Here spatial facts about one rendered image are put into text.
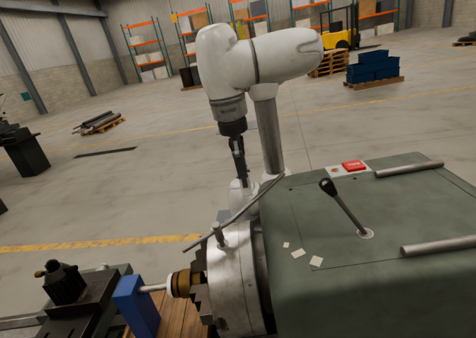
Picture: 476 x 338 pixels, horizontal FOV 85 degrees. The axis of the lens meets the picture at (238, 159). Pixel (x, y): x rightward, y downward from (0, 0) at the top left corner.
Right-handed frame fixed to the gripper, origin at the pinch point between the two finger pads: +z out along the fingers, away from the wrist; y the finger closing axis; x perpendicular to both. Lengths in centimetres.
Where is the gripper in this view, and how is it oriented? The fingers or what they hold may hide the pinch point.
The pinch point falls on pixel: (245, 185)
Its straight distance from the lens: 75.3
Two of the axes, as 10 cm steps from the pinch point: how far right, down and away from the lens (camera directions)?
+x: 9.8, -1.8, -0.8
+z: 1.9, 8.9, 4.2
